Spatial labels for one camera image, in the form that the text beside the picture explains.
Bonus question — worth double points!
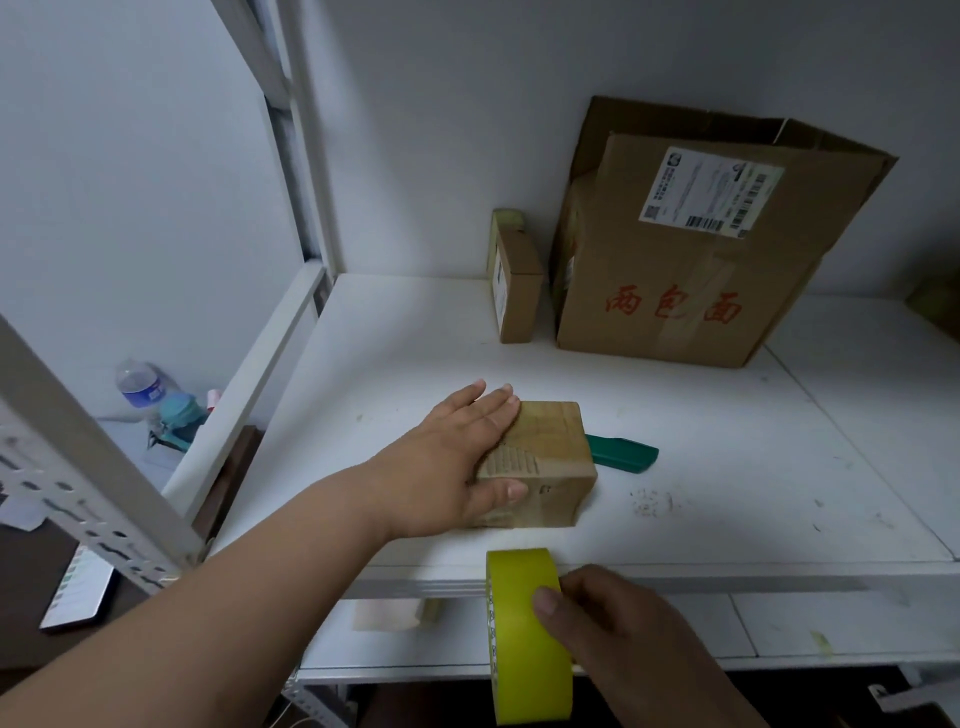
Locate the person's left hand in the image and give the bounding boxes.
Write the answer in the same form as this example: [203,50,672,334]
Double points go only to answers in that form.
[358,381,529,540]

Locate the person's right hand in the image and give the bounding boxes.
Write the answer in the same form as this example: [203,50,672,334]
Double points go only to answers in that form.
[531,564,771,728]

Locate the yellow tape roll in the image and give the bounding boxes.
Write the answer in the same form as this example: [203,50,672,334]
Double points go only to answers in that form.
[485,548,576,727]

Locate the small brown cardboard box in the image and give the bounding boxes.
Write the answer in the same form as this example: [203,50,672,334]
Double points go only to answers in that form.
[471,401,600,531]

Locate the person's left forearm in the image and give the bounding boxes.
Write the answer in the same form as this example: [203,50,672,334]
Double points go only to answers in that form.
[0,465,393,728]

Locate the narrow upright cardboard box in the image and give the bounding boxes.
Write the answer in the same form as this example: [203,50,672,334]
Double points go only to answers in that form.
[488,207,546,345]

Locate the green utility knife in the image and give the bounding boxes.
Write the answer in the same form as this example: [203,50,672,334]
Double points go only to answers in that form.
[584,432,660,477]

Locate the large labelled cardboard box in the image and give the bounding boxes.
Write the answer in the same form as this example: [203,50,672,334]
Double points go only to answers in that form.
[549,95,900,370]

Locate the teal tape dispenser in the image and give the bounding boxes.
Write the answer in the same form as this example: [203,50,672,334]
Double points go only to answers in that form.
[147,390,209,453]

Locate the clear plastic water bottle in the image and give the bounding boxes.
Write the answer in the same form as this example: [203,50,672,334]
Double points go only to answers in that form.
[115,357,168,411]

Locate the white metal shelf rack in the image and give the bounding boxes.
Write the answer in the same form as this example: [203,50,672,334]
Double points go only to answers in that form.
[0,0,960,728]

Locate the white paper sheet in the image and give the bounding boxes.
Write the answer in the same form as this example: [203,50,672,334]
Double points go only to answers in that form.
[0,489,48,533]

